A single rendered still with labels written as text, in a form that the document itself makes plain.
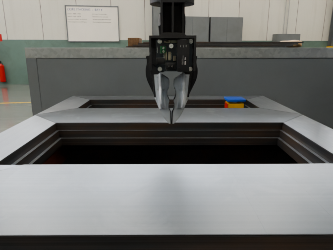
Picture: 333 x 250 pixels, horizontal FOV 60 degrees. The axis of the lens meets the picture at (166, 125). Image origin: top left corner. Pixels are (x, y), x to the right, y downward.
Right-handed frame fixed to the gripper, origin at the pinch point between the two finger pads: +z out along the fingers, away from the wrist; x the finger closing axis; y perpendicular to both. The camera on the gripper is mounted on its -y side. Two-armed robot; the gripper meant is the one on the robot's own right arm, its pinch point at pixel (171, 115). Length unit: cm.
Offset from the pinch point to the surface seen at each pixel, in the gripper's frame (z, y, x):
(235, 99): 3.9, -40.3, 21.6
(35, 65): -6, -63, -51
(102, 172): 5.8, 12.4, -10.4
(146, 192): 5.8, 18.5, -3.5
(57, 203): 5.8, 21.1, -13.8
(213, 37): -43, -849, 143
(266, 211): 5.8, 22.8, 10.2
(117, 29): -68, -867, -146
